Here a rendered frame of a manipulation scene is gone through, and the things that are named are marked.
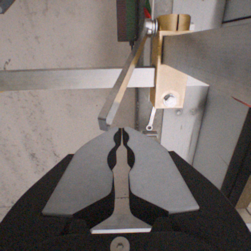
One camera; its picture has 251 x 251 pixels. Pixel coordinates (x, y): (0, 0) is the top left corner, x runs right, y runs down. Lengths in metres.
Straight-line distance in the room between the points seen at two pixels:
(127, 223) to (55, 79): 0.28
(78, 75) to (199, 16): 0.38
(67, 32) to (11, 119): 0.79
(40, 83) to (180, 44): 0.22
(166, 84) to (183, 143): 0.41
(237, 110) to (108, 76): 0.33
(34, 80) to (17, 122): 1.20
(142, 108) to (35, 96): 0.99
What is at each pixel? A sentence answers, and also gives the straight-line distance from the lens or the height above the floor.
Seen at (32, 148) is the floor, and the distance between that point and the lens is 1.57.
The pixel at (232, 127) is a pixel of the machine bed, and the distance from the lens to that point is 0.49.
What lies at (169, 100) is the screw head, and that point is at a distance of 0.26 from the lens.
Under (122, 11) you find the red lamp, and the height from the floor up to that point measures 0.70.
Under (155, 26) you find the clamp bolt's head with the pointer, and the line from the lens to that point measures 0.28.
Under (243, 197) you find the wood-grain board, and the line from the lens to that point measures 0.48.
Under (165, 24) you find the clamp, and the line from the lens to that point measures 0.27.
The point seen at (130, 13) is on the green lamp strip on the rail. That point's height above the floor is 0.70.
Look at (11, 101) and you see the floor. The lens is 1.43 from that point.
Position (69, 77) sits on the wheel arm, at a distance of 0.28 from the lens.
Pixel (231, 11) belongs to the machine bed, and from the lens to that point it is 0.55.
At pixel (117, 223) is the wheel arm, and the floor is 0.95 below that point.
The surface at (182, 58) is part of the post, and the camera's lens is 0.18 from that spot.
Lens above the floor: 1.12
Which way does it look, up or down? 63 degrees down
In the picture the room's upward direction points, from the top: 178 degrees clockwise
